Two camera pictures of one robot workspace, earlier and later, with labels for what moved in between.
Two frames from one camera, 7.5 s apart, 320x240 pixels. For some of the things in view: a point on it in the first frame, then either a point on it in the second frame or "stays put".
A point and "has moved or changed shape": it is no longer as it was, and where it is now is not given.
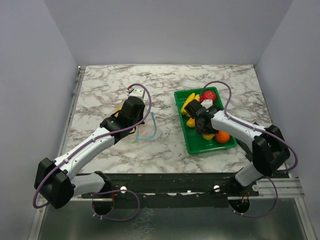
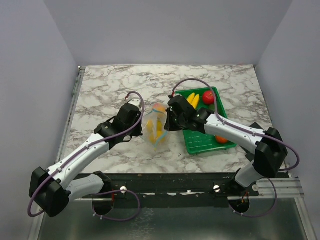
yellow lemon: [208, 136] -> [152, 139]
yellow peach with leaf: [118, 109] has moved or changed shape
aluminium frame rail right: [287, 188] stays put
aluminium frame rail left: [79, 77] stays put
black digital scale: [246, 149] stays put
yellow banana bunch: [191, 97] stays put
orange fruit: [222, 136] stays put
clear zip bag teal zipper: [147, 130] has moved or changed shape
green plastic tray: [194, 140] stays put
